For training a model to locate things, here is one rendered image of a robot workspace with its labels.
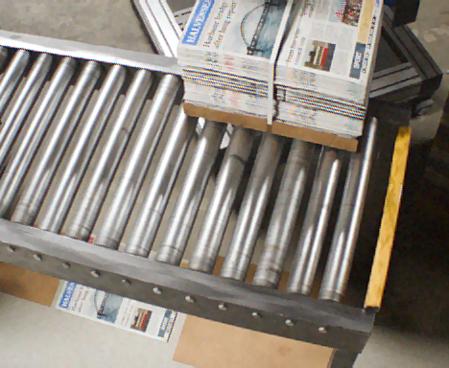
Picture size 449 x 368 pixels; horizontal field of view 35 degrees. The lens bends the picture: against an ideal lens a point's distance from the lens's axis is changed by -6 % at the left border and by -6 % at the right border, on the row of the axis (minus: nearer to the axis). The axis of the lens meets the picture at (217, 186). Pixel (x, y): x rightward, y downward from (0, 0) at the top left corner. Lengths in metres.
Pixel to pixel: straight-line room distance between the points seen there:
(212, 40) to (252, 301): 0.50
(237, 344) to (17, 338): 0.68
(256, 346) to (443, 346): 0.58
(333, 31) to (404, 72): 1.06
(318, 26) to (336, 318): 0.57
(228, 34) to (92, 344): 1.15
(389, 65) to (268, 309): 1.34
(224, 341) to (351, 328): 0.88
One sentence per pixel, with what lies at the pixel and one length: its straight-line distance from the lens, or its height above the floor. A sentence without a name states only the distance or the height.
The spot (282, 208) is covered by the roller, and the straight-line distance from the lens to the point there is 1.46.
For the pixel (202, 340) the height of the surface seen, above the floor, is 0.00.
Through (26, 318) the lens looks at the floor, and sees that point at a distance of 2.32.
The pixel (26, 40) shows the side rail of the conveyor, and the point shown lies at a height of 0.80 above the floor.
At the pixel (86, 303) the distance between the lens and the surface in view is 2.28.
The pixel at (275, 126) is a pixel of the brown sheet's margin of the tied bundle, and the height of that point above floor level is 0.83.
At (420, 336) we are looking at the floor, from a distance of 2.26.
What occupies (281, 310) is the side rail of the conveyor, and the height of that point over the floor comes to 0.80.
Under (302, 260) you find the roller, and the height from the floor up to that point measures 0.80.
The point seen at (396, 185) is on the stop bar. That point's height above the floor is 0.82.
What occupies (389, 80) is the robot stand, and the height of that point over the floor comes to 0.23.
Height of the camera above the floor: 2.07
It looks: 58 degrees down
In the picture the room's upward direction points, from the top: 4 degrees counter-clockwise
